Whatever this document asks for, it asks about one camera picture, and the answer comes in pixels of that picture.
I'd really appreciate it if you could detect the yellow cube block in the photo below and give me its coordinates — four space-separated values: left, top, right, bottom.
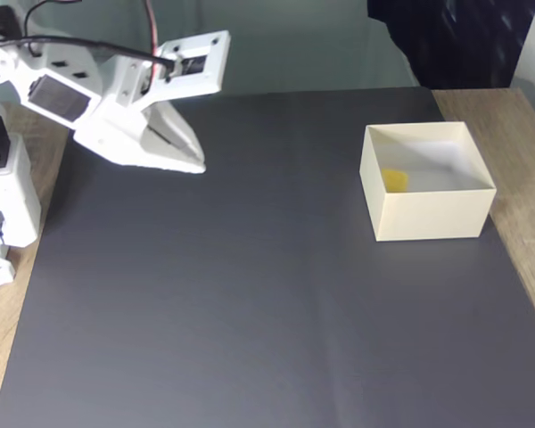
380 168 410 193

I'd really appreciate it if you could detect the dark curtain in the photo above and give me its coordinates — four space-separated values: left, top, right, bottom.
365 0 535 90

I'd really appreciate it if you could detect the red white servo cable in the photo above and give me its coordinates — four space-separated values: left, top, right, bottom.
22 0 160 90

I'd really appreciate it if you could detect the black camera cable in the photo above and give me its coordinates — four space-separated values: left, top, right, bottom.
0 37 177 69

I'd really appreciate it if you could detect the white open box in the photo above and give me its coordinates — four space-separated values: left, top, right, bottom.
358 120 498 243

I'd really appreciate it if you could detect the dark grey table mat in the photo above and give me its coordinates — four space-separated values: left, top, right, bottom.
0 86 535 428

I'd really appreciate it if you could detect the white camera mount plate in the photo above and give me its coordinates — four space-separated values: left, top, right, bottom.
111 29 232 111

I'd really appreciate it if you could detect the pale green door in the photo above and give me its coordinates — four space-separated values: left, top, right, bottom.
17 0 421 102

